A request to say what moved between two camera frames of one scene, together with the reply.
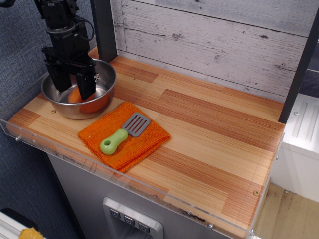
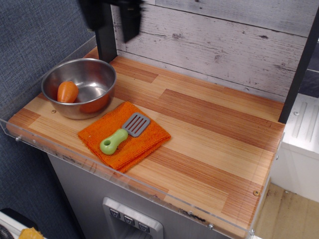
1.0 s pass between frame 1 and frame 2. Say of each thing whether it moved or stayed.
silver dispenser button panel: stayed
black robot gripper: moved
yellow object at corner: stayed
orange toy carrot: moved
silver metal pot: stayed
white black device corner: stayed
